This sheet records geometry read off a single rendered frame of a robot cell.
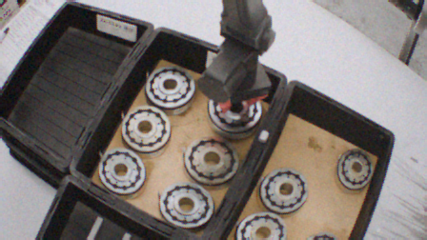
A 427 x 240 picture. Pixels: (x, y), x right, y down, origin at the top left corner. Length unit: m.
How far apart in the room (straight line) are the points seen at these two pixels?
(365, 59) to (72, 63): 0.85
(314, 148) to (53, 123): 0.58
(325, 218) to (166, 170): 0.35
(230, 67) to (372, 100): 0.65
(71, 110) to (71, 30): 0.26
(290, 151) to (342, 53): 0.47
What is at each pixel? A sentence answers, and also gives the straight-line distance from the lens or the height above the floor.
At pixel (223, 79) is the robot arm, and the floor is 1.10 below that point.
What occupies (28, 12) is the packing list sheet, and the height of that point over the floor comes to 0.70.
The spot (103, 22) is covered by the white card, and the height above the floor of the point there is 0.90.
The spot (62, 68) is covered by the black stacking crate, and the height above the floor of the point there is 0.83.
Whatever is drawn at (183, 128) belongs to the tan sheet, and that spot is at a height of 0.83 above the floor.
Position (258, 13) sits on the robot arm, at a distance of 0.81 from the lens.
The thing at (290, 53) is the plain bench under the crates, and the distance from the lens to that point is 1.43.
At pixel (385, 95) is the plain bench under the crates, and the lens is 1.47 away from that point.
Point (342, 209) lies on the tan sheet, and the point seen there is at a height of 0.83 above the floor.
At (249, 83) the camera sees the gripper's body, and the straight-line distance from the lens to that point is 0.98.
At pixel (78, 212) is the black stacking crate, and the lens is 1.05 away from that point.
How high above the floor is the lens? 1.80
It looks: 59 degrees down
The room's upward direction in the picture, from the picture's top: 9 degrees clockwise
